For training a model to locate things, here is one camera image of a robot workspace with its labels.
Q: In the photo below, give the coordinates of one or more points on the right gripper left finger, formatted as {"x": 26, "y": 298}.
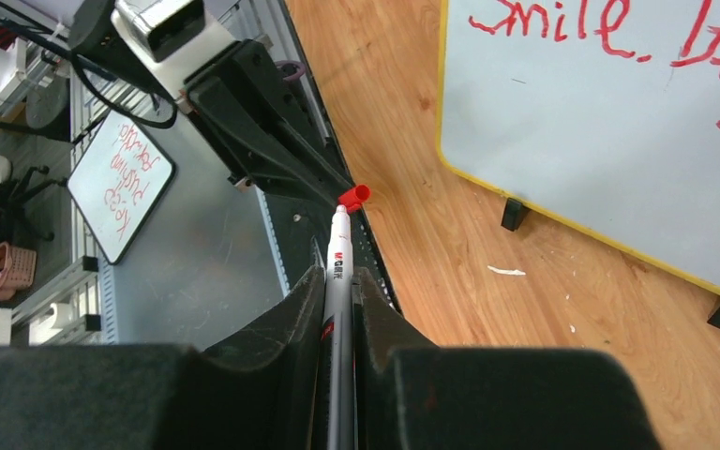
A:
{"x": 252, "y": 390}

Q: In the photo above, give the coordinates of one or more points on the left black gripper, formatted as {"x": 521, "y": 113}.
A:
{"x": 260, "y": 127}

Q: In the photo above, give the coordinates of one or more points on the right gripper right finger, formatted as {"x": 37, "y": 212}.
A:
{"x": 415, "y": 394}

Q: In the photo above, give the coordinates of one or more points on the white red marker pen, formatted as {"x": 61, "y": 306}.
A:
{"x": 338, "y": 332}

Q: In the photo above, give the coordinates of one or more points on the red marker cap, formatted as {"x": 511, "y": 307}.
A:
{"x": 354, "y": 198}

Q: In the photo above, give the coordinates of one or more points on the yellow framed whiteboard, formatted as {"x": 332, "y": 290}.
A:
{"x": 603, "y": 115}

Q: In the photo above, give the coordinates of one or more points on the black framed whiteboard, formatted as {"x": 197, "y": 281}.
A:
{"x": 117, "y": 182}

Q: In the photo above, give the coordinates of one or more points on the white paper scrap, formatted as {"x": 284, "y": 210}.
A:
{"x": 506, "y": 272}

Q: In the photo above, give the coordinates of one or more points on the pink basket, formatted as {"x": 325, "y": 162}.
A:
{"x": 17, "y": 269}

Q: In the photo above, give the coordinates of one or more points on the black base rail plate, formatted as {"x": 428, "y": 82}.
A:
{"x": 300, "y": 214}

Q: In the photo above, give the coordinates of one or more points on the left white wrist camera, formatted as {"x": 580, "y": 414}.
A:
{"x": 174, "y": 40}

